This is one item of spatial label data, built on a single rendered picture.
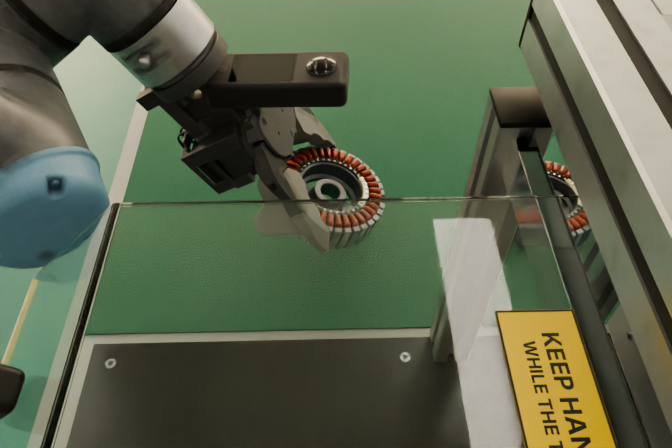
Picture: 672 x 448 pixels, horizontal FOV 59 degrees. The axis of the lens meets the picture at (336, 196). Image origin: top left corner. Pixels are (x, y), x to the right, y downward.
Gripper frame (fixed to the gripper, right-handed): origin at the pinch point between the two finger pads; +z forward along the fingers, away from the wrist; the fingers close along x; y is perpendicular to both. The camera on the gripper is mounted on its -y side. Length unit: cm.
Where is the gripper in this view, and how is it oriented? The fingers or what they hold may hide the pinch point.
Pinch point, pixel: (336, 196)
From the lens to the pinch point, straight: 58.9
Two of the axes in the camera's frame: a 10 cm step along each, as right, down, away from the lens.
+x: -0.5, 7.5, -6.6
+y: -8.5, 3.2, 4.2
